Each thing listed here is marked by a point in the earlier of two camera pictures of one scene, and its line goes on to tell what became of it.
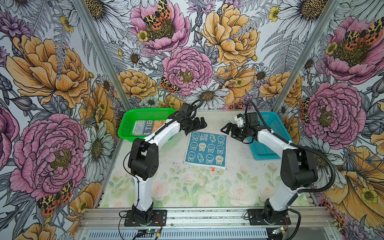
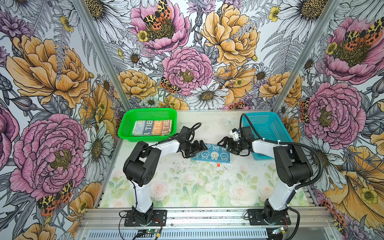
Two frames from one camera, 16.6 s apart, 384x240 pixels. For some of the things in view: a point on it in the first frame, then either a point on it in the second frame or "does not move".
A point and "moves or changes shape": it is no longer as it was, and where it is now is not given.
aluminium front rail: [203, 218] does not move
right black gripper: [233, 132] -> [226, 139]
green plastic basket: [140, 123] does not move
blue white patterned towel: [207, 149] moves or changes shape
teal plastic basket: [277, 126] does not move
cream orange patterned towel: [146, 127] does not move
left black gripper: [197, 124] -> [196, 149]
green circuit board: [152, 231] does not move
